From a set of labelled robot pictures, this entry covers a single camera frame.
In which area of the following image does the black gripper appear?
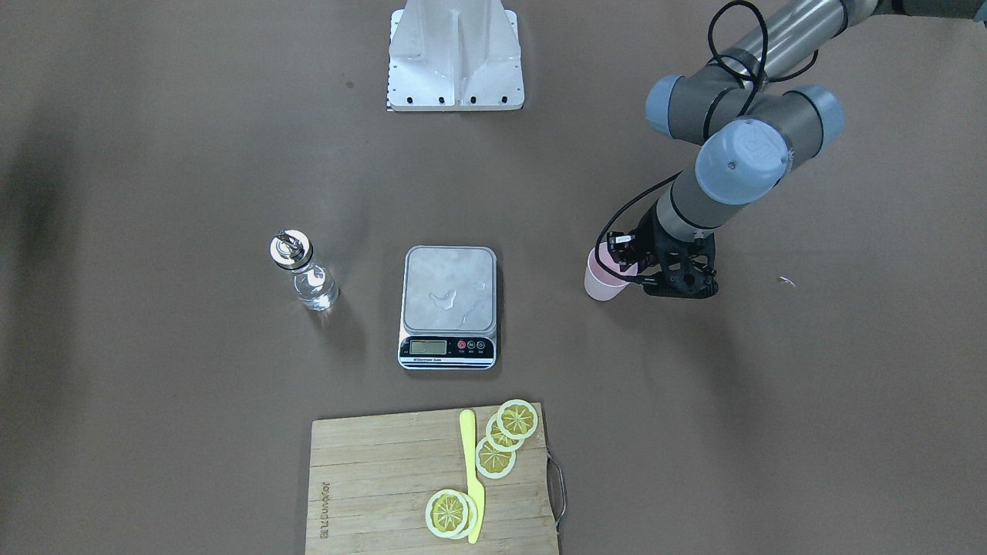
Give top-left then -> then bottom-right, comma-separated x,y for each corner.
608,203 -> 719,300

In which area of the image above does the pink plastic cup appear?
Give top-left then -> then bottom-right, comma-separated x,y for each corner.
583,242 -> 638,301

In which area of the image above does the glass sauce bottle steel cap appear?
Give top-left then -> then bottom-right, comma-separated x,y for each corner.
269,229 -> 339,312

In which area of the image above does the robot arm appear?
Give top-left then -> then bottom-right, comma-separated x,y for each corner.
586,1 -> 985,300

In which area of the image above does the silver digital kitchen scale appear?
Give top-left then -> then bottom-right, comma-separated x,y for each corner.
397,245 -> 498,370

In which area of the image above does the lemon slice middle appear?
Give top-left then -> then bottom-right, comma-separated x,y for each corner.
484,414 -> 525,452

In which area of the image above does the yellow plastic knife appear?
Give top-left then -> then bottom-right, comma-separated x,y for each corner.
458,409 -> 486,544

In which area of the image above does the lemon slice under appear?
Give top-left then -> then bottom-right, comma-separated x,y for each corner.
450,492 -> 479,540

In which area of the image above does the bamboo cutting board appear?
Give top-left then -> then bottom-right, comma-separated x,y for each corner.
305,408 -> 565,554

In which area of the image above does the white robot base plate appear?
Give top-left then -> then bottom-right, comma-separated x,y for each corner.
386,1 -> 526,113

